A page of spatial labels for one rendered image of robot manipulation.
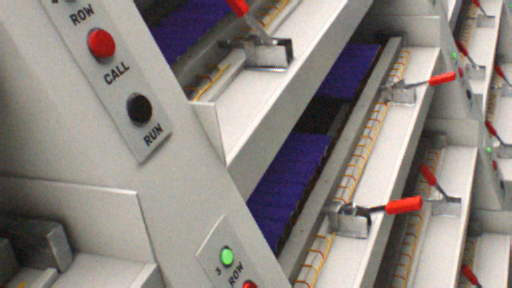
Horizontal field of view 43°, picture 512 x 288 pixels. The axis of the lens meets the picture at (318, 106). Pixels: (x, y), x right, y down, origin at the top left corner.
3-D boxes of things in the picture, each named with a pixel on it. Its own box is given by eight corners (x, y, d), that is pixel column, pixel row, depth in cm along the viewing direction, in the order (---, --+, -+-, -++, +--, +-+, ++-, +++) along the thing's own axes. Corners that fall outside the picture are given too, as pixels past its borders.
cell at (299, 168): (268, 169, 75) (321, 174, 73) (262, 178, 74) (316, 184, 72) (266, 156, 75) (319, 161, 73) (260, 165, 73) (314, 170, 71)
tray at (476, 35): (502, 15, 167) (504, -37, 161) (481, 139, 118) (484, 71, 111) (424, 13, 174) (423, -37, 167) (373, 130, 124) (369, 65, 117)
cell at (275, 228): (233, 225, 67) (291, 233, 65) (225, 236, 66) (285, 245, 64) (230, 211, 66) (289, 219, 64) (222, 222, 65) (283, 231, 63)
